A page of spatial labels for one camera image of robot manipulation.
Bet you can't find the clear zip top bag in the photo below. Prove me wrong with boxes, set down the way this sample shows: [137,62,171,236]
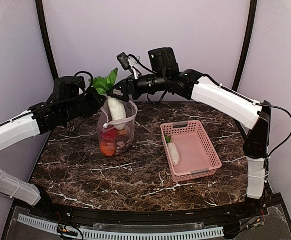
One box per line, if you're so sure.
[97,100,138,146]

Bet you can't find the black front rail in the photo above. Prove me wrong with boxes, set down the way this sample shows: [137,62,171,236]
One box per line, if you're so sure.
[13,193,283,229]

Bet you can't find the red apple toy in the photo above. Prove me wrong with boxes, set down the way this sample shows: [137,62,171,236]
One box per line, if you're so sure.
[101,128,117,142]

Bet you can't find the pink plastic basket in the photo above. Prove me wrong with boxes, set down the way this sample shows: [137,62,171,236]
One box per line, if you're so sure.
[160,120,222,183]

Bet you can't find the green leaf toy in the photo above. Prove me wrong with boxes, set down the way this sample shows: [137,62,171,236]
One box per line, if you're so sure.
[89,68,118,95]

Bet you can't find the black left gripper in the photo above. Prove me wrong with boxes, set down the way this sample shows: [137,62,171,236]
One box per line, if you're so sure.
[63,86,107,123]

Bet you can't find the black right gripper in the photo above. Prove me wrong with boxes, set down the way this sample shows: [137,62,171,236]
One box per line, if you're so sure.
[106,70,168,102]

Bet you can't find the right black frame post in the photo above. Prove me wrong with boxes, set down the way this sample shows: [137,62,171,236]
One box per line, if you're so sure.
[232,0,258,92]

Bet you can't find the white slotted cable duct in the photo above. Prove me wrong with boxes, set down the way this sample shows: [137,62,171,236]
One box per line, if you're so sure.
[17,214,224,240]

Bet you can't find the black frame post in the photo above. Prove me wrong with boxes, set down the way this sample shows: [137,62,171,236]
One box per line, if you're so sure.
[35,0,59,80]
[232,0,258,92]

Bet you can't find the orange tangerine toy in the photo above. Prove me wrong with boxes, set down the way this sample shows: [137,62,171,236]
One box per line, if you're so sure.
[100,141,116,157]

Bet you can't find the white bun toy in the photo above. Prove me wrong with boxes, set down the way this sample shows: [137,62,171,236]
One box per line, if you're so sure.
[167,142,180,167]
[107,97,126,121]

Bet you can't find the dark red onion toy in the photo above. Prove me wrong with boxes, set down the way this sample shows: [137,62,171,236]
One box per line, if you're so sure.
[115,134,133,154]

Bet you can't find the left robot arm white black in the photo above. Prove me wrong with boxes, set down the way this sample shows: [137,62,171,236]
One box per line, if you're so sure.
[0,72,106,218]

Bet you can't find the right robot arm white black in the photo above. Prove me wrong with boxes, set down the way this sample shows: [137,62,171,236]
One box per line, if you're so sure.
[106,47,274,217]

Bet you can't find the left black frame post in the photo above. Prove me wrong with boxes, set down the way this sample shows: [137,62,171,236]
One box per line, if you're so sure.
[35,0,59,80]

